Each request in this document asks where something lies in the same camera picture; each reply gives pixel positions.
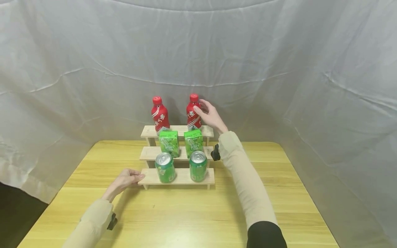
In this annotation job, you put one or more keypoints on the person's right index finger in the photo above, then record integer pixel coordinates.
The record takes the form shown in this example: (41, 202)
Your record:
(206, 103)

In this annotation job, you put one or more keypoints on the light green soda can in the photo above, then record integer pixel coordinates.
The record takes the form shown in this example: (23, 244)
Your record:
(165, 170)

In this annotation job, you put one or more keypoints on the person's right forearm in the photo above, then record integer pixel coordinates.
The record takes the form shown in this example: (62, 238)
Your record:
(248, 186)

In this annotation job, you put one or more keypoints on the red bottle with white print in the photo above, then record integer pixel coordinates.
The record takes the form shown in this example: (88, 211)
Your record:
(160, 116)
(192, 119)

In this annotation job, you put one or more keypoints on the person's left forearm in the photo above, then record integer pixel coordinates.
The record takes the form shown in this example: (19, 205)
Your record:
(90, 224)

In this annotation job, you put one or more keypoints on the person's left fingers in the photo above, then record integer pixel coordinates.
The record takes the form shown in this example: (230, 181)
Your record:
(134, 171)

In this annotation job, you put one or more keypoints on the person's right thumb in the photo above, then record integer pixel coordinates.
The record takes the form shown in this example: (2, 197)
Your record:
(198, 111)

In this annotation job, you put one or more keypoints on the person's left thumb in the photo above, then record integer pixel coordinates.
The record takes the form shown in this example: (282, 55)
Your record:
(139, 178)

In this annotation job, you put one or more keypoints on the black wrist band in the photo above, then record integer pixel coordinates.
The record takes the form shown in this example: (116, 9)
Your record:
(112, 221)
(216, 152)

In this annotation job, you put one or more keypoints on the three-tier wooden step shelf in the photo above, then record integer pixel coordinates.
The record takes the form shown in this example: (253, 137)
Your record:
(183, 176)

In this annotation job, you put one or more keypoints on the dark green soda can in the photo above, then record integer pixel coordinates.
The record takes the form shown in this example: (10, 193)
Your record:
(198, 168)

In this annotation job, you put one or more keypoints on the green drink carton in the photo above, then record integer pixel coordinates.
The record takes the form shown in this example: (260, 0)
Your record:
(193, 142)
(169, 143)

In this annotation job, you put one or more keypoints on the person's left hand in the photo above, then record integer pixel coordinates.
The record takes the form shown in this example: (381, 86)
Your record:
(122, 182)

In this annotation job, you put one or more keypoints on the person's right hand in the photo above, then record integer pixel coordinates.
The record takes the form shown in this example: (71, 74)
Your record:
(212, 117)

